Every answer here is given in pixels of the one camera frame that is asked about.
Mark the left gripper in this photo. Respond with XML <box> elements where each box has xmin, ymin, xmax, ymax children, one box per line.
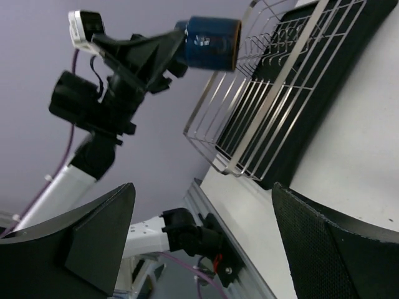
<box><xmin>92</xmin><ymin>29</ymin><xmax>187</xmax><ymax>136</ymax></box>

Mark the metal wire dish rack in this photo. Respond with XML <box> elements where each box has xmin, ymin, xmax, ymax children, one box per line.
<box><xmin>184</xmin><ymin>1</ymin><xmax>373</xmax><ymax>189</ymax></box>

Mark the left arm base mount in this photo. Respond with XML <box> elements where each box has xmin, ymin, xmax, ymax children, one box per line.
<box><xmin>196</xmin><ymin>213</ymin><xmax>244</xmax><ymax>287</ymax></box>

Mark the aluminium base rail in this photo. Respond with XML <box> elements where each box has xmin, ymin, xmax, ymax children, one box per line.
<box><xmin>183</xmin><ymin>178</ymin><xmax>276</xmax><ymax>299</ymax></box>

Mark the black drip tray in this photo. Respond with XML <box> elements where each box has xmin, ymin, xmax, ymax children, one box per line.
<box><xmin>216</xmin><ymin>1</ymin><xmax>397</xmax><ymax>190</ymax></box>

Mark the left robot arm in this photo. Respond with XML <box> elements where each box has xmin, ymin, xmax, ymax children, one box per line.
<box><xmin>1</xmin><ymin>30</ymin><xmax>186</xmax><ymax>262</ymax></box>

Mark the blue cup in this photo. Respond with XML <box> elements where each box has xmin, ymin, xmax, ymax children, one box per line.
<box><xmin>175</xmin><ymin>16</ymin><xmax>242</xmax><ymax>72</ymax></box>

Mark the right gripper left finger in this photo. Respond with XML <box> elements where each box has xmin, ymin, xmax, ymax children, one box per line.
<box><xmin>1</xmin><ymin>183</ymin><xmax>135</xmax><ymax>299</ymax></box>

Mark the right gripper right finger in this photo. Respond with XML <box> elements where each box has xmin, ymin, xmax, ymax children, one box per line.
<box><xmin>272</xmin><ymin>183</ymin><xmax>398</xmax><ymax>298</ymax></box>

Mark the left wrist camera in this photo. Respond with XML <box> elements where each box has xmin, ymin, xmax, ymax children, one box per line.
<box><xmin>68</xmin><ymin>10</ymin><xmax>105</xmax><ymax>55</ymax></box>

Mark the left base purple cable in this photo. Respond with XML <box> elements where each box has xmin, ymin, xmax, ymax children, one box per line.
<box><xmin>158</xmin><ymin>251</ymin><xmax>228</xmax><ymax>299</ymax></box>

